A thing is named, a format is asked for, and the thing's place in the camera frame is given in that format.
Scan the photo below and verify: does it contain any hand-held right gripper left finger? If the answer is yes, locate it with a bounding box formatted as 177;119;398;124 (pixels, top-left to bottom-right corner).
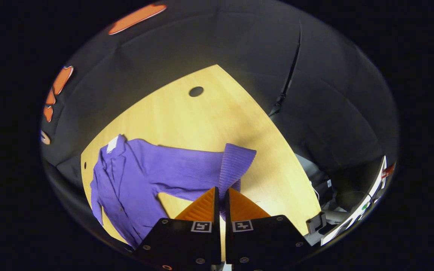
134;186;222;268

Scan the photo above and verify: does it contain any dark table edge clamp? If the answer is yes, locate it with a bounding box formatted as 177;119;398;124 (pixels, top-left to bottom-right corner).
307;212;327;236

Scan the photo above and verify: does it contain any purple knit cardigan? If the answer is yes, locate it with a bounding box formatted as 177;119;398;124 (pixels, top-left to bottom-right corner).
90;134;257;250

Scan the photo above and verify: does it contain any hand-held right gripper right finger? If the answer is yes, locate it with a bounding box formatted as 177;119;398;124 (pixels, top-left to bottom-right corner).
225;187;312;266

